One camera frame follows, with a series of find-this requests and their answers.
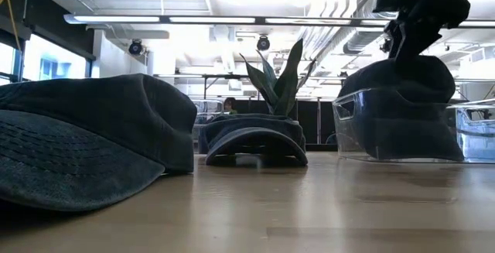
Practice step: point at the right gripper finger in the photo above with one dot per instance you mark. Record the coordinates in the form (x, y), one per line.
(415, 50)
(394, 34)

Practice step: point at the navy blue baseball cap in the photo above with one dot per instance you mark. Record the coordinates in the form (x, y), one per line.
(96, 129)
(406, 129)
(251, 129)

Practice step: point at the black round ceiling spotlight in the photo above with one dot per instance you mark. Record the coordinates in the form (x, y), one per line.
(135, 47)
(263, 43)
(383, 46)

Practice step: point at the snake plant in white pot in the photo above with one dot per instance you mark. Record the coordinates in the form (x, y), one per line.
(288, 86)

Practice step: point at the black room partition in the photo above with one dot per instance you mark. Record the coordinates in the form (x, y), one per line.
(313, 121)

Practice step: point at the person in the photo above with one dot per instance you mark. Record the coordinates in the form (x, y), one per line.
(230, 106)

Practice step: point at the long linear ceiling light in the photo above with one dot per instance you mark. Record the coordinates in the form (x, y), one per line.
(212, 19)

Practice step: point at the large office window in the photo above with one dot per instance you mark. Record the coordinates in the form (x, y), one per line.
(54, 59)

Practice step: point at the silver ventilation duct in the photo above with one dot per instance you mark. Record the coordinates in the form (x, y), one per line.
(363, 40)

